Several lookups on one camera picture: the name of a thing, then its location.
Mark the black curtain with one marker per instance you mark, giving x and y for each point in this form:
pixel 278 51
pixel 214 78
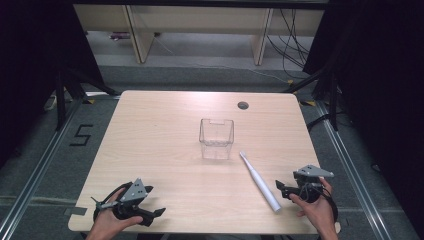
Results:
pixel 376 83
pixel 36 66

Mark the silver floor rail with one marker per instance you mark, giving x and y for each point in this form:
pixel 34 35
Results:
pixel 33 173
pixel 353 173

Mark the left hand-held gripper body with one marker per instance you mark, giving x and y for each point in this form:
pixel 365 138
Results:
pixel 134 192

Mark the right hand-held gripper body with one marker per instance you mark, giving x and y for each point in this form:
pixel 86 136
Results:
pixel 310 185

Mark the beige wooden shelf unit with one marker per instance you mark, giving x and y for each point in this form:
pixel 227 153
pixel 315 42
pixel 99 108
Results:
pixel 200 20

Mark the black metal stand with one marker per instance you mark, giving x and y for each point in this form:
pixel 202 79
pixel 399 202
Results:
pixel 333 100
pixel 60 100

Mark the person's right hand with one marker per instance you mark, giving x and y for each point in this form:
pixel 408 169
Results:
pixel 316 211

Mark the grey tape strip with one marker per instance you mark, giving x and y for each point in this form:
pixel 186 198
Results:
pixel 75 211

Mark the person's left hand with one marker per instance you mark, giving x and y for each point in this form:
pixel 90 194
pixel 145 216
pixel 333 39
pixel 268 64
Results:
pixel 111 222

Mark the dark small item under shelf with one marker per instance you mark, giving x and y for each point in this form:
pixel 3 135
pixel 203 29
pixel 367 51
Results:
pixel 118 35

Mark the clear plastic container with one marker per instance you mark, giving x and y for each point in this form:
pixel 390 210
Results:
pixel 216 138

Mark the white electric toothbrush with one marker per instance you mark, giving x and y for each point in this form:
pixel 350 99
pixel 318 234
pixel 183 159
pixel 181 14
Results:
pixel 260 181

